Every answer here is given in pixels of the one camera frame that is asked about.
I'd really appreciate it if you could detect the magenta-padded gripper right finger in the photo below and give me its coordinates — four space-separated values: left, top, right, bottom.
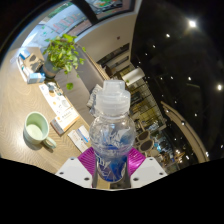
125 146 168 189

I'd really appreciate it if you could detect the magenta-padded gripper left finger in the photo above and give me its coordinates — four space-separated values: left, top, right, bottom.
54 146 99 189

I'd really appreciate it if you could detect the clear blue-label water bottle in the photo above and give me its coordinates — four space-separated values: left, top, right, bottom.
88 79 137 184

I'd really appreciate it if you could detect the group of dining chairs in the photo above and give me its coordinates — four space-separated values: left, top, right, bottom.
134 126 188 168

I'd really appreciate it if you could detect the white blue leaflet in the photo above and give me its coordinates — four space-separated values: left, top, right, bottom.
67 125 91 154

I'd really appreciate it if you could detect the white booklet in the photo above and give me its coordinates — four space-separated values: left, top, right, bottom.
38 83 81 136

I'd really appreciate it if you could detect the pale green mug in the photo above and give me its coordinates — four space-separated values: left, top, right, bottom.
23 111 58 150

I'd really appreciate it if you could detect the grey white chevron pillow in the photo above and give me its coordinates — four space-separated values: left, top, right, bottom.
87 83 104 109

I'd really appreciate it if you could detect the grey curved sofa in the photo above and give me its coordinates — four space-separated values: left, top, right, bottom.
54 44 108 126

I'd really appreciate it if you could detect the blue white tissue pack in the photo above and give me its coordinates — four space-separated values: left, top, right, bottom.
26 72 47 84

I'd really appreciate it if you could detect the green potted plant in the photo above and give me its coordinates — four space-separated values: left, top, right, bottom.
41 33 87 91

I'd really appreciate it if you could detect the small blue white box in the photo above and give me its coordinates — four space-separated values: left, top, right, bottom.
18 49 33 73

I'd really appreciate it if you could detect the group of ceiling lights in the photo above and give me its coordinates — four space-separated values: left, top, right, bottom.
151 18 224 134

